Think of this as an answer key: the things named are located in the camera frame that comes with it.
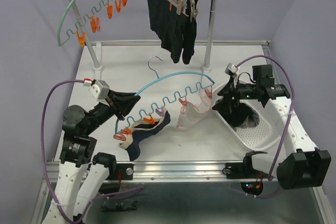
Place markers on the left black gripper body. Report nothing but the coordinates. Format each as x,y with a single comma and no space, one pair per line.
101,113

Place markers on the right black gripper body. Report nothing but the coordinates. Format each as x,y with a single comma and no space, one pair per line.
245,92

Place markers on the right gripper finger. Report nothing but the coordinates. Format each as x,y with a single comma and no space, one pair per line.
225,104
228,90

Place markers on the black underwear beige waistband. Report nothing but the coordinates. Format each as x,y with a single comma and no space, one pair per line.
239,113

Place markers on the blue clip hanger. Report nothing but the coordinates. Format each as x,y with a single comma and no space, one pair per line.
163,91

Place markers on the grey striped underwear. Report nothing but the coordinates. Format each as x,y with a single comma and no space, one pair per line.
251,121

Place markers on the pink plastic bag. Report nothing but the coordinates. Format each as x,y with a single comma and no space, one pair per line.
191,114

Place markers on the navy underwear beige waistband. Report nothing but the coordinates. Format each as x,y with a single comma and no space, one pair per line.
131,137

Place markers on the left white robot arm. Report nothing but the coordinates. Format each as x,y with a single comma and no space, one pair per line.
81,173

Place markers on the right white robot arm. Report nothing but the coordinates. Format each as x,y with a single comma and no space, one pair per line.
296,161

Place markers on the white clothes rack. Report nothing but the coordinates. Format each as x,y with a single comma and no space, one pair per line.
84,40

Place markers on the white perforated plastic basket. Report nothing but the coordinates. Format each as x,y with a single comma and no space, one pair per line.
262,137

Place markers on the right black shorts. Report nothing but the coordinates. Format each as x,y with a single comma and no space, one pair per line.
189,35

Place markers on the black shorts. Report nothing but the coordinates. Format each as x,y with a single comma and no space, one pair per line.
189,35
167,24

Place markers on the left black shorts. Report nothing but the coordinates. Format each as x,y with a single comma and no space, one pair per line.
167,24

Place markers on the black eyeglasses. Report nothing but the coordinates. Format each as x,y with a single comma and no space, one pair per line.
120,206

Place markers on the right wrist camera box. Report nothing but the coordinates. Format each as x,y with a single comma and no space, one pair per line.
233,71

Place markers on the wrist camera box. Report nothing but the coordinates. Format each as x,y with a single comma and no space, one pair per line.
233,71
99,89

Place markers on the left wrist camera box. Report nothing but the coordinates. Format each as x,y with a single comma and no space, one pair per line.
99,89

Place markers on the aluminium mounting rail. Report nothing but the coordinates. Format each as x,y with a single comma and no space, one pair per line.
178,172

